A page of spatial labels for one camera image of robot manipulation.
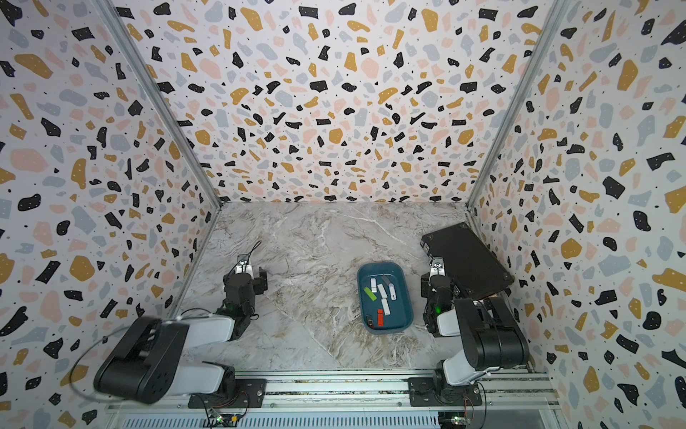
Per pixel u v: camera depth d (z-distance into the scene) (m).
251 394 0.73
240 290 0.69
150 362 0.43
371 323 0.86
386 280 0.97
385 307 0.90
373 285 0.95
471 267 1.00
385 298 0.92
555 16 0.72
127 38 0.74
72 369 0.63
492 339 0.46
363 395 0.76
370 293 0.93
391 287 0.95
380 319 0.88
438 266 0.81
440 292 0.71
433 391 0.73
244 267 0.77
